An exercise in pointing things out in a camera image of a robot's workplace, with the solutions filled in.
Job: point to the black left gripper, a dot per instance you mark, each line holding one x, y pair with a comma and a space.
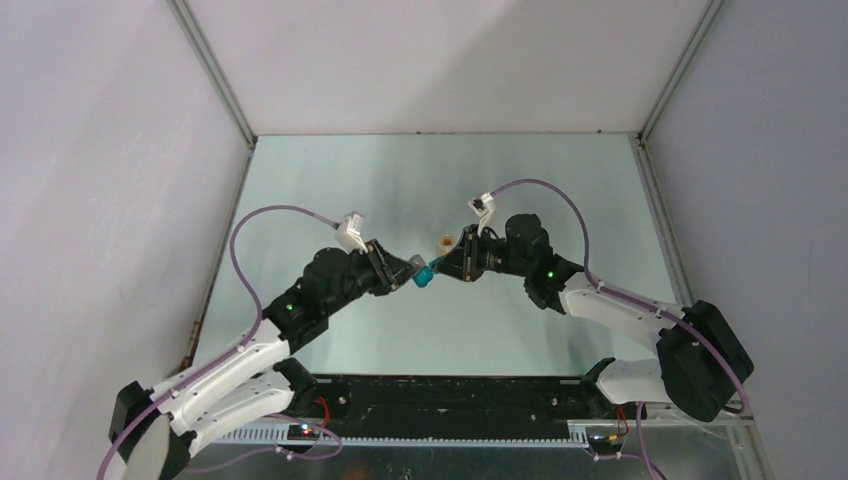
390, 271

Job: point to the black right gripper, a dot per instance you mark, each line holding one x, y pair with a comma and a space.
463, 262

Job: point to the teal and clear pill box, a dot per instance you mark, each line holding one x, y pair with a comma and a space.
427, 270

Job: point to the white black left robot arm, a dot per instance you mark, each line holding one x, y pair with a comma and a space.
257, 374

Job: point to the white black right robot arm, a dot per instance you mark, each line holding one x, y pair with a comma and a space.
696, 363

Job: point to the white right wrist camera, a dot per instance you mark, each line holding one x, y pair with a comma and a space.
484, 207

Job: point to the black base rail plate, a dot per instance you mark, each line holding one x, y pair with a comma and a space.
454, 407

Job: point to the white slotted cable duct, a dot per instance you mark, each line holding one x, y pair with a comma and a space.
261, 434

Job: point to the aluminium right side rail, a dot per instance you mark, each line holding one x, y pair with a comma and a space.
672, 256

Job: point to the aluminium frame post left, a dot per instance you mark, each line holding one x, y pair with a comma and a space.
199, 43

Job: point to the aluminium frame post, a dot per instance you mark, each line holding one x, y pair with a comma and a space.
199, 43
691, 48

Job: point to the aluminium frame post right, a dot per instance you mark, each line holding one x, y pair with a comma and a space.
691, 48

